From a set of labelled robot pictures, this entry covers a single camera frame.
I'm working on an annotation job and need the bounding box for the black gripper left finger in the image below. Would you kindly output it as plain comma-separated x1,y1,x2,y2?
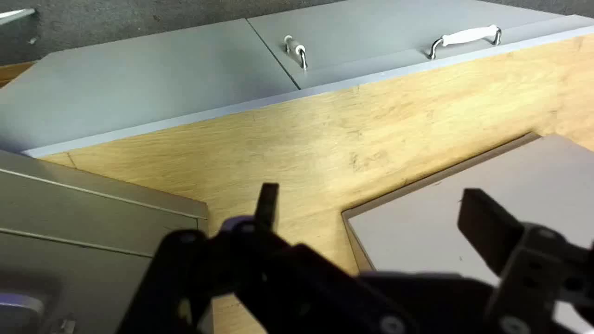
116,183,415,334

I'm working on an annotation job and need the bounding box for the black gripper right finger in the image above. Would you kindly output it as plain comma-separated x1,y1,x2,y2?
456,187,594,334

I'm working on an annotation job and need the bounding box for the grey drawer cabinet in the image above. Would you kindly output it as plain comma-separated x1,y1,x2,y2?
0,150,207,334

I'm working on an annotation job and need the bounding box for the grey cabinet door right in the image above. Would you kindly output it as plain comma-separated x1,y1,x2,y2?
248,0,594,88

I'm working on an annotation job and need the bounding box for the grey cabinet door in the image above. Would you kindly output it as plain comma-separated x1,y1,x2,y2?
248,0,594,88
0,20,294,155

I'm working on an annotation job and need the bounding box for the grey cabinet door left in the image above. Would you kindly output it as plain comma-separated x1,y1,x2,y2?
0,20,294,155

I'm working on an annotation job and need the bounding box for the grey flat board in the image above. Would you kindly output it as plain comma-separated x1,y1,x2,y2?
339,129,594,334

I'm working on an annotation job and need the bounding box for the silver cabinet handle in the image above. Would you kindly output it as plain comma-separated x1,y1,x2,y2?
283,35,307,70

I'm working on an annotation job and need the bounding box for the white cabinet handle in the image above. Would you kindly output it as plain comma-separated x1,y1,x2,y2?
426,23,502,59

